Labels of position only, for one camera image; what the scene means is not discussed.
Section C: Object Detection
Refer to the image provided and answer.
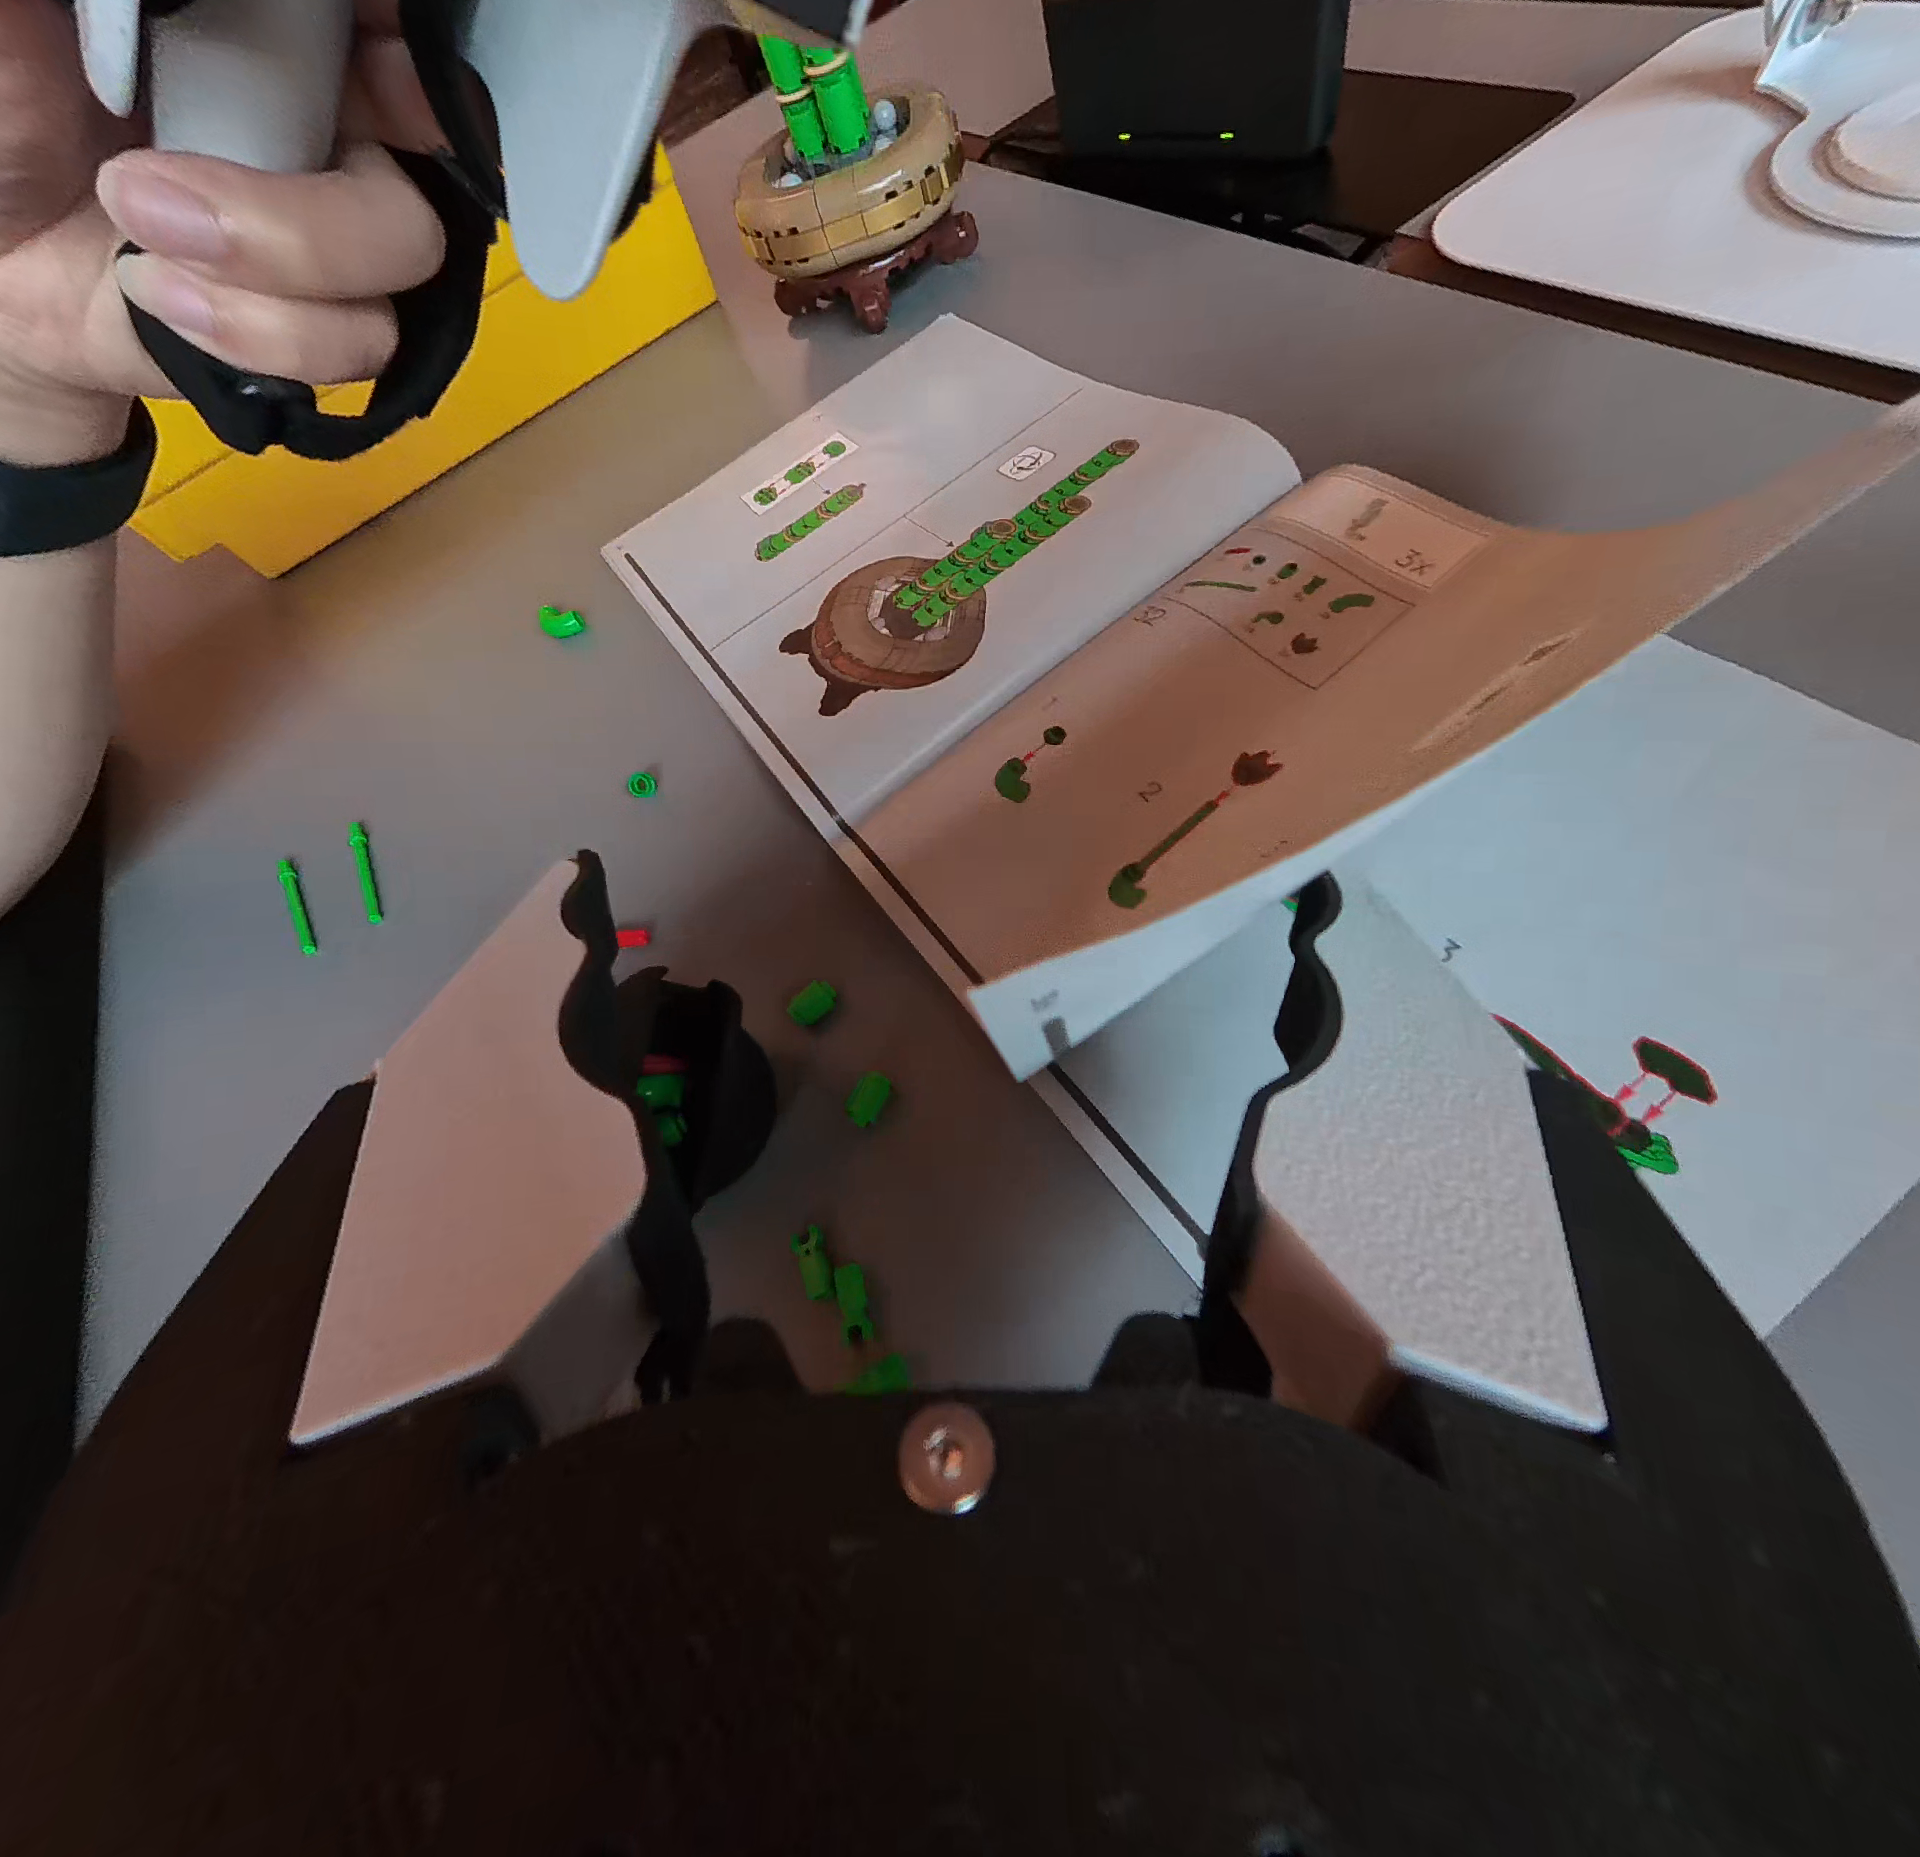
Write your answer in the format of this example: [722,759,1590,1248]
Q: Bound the black wristband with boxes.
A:
[0,399,162,560]

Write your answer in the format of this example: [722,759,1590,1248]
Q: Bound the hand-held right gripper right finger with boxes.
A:
[1194,868,1613,1432]

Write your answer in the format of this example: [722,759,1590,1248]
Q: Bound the person's left forearm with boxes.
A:
[0,527,125,922]

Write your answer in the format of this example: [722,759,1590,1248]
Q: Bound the yellow cardboard box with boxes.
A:
[125,139,722,583]

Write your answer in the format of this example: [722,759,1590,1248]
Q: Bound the lego bamboo pot model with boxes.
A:
[735,27,982,333]

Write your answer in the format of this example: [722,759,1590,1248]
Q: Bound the person's left hand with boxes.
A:
[0,0,456,467]

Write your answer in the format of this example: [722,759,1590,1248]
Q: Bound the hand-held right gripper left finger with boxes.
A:
[288,843,712,1446]

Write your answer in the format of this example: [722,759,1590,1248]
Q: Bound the white stand base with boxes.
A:
[1427,0,1920,377]

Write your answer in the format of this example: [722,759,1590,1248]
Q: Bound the lego instruction booklet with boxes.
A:
[600,313,1920,1342]

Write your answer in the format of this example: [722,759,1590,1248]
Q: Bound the small black cup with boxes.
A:
[620,966,779,1215]

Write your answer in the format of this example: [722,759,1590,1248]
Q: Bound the scattered small green lego pieces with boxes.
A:
[788,977,913,1399]

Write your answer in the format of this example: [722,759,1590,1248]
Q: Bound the black electronic box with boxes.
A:
[1038,0,1360,162]

